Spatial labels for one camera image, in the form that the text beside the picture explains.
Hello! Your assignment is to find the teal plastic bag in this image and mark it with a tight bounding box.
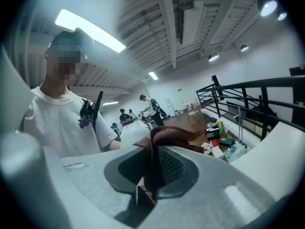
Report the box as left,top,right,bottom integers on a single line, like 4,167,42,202
224,144,246,163

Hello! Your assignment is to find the person's head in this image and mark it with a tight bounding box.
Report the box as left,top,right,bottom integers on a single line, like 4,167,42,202
44,30,88,94

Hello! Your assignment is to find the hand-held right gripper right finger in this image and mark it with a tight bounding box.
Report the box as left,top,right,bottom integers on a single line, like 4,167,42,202
140,144,282,229

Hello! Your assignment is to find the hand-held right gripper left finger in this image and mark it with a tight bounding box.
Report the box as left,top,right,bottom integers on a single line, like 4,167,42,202
42,145,153,229

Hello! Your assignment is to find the black metal railing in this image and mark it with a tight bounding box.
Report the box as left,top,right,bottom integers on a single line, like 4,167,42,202
195,76,305,140

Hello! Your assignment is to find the black monitor with timer screen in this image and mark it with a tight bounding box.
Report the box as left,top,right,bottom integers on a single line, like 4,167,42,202
92,91,104,130

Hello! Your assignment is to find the black box with white print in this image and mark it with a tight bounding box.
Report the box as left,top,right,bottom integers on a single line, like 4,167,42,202
206,127,220,141

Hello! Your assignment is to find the narrow black post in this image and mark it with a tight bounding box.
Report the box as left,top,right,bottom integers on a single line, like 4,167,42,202
211,74,224,97

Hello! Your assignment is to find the white table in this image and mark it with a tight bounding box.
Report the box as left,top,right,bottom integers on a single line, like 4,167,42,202
230,122,305,195

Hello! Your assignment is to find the large black panel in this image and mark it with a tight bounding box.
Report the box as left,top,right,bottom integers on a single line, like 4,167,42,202
289,67,305,77

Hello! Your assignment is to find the dark teal box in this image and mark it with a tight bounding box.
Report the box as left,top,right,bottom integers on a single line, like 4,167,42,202
219,137,235,147

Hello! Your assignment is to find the person's white t-shirt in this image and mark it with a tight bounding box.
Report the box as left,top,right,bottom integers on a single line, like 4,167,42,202
20,86,119,158

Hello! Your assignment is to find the person's left forearm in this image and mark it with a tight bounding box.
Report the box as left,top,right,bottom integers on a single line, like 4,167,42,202
100,139,122,152

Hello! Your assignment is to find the brown cloth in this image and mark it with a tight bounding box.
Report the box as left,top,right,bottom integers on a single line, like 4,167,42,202
132,125,205,201

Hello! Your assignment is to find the white ceiling air conditioner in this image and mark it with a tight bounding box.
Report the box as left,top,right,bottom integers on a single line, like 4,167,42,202
179,0,211,45

